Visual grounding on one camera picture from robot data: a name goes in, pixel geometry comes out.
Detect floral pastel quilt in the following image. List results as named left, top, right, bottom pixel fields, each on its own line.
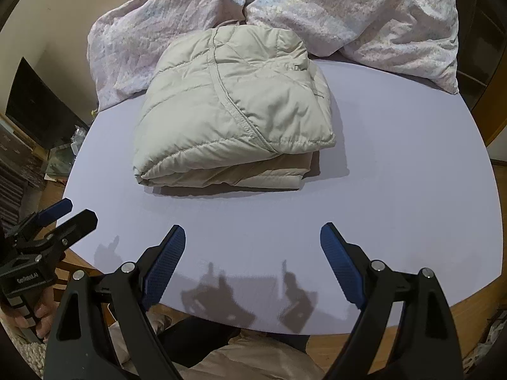
left=87, top=0, right=460, bottom=111

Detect white patterned bag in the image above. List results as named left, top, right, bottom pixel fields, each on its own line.
left=463, top=309, right=507, bottom=373

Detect person's beige fleece coat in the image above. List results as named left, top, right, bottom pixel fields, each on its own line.
left=107, top=320, right=329, bottom=380

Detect beige puffer jacket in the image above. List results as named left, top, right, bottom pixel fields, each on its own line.
left=132, top=24, right=337, bottom=187

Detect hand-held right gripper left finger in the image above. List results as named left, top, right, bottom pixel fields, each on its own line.
left=43, top=224, right=187, bottom=380

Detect clear plastic bags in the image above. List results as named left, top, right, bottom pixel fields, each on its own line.
left=45, top=124, right=90, bottom=183

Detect person's left forearm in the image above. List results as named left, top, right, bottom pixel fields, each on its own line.
left=8, top=332, right=46, bottom=380

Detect black television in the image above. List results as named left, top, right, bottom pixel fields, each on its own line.
left=6, top=57, right=90, bottom=149

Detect lavender bed sheet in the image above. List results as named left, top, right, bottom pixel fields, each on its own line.
left=65, top=57, right=499, bottom=335

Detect dark glass door cabinet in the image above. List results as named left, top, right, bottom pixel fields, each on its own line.
left=440, top=0, right=507, bottom=147

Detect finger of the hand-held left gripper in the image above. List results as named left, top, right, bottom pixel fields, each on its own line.
left=8, top=198, right=74, bottom=239
left=16, top=209, right=99, bottom=255

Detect person's left hand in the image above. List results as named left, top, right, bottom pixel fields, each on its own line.
left=34, top=283, right=64, bottom=343

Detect cluttered low dark cabinet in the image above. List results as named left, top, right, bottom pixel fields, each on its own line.
left=0, top=119, right=50, bottom=226

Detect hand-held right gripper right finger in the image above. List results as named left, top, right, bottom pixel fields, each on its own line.
left=320, top=222, right=464, bottom=380

